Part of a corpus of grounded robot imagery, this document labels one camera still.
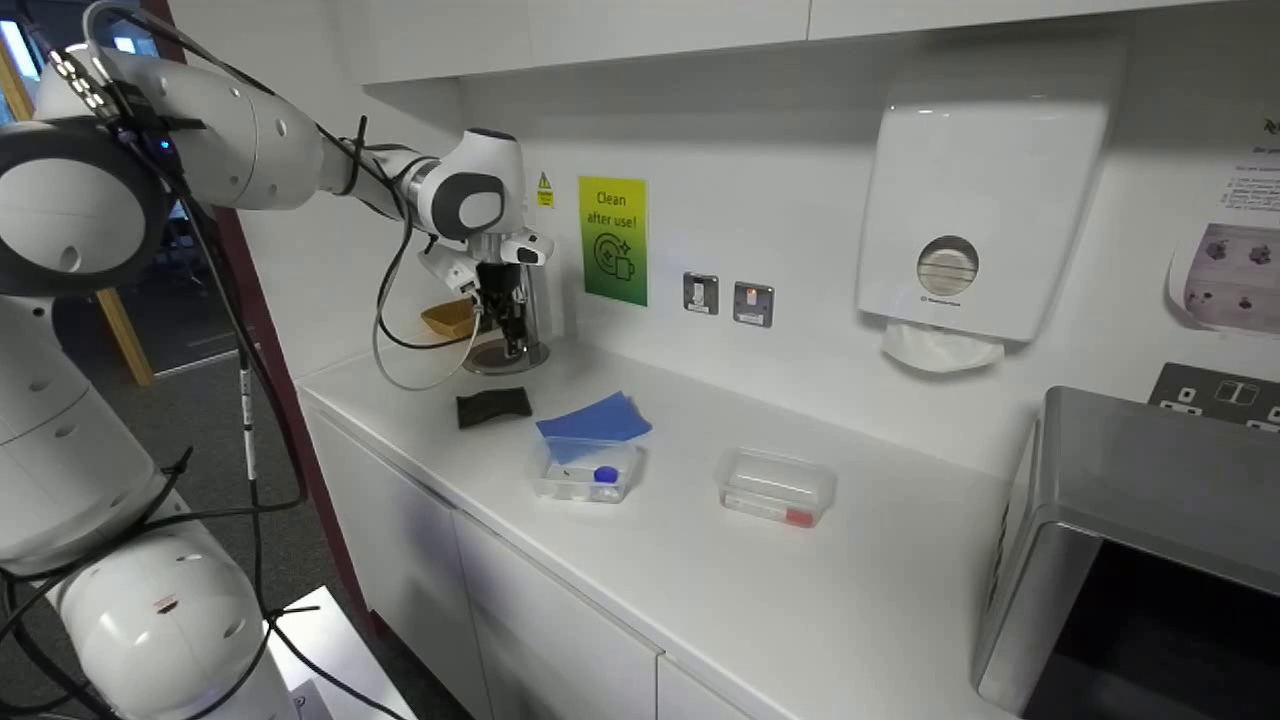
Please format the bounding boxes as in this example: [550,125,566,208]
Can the white printed wall notice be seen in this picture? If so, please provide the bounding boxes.
[1215,116,1280,221]

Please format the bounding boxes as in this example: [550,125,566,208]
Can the small clear plastic container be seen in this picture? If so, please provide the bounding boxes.
[718,446,839,530]

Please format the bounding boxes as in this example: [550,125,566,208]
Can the black wall socket plate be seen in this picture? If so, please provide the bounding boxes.
[1146,358,1280,439]

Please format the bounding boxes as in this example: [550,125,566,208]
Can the stainless steel appliance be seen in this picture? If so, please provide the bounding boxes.
[970,383,1280,720]

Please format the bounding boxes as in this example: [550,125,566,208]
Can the green clean-after-use poster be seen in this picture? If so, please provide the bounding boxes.
[576,173,652,312]

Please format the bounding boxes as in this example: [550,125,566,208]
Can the white flat floor panel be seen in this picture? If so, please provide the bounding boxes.
[259,578,424,720]

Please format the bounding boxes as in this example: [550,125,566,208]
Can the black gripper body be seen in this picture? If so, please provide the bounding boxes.
[474,258,530,331]

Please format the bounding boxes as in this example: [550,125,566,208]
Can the white paper towel dispenser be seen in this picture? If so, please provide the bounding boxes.
[852,97,1118,381]

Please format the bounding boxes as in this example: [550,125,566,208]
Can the dark grey towel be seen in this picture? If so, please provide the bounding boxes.
[454,383,538,433]

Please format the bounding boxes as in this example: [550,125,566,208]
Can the white lower counter cabinet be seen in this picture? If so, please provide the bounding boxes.
[297,383,805,720]

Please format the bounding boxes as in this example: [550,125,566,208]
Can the silver wall switch plate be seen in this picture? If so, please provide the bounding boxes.
[682,269,724,320]
[729,276,782,331]

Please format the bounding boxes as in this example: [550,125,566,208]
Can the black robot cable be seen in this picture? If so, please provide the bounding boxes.
[0,0,450,720]

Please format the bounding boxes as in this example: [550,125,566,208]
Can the large clear plastic container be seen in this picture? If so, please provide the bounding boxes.
[534,434,652,513]

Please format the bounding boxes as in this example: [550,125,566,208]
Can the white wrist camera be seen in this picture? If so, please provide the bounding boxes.
[496,231,557,271]

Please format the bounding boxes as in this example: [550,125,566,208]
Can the blue cloth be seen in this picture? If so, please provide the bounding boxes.
[534,387,655,469]

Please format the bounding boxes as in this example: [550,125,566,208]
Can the white upper wall cabinet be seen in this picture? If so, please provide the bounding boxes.
[329,0,1280,86]

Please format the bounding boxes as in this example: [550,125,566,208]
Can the yellow wicker basket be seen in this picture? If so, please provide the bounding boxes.
[422,294,483,339]

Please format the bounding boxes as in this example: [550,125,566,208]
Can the white purple wall poster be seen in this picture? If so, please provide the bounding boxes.
[1165,216,1280,336]

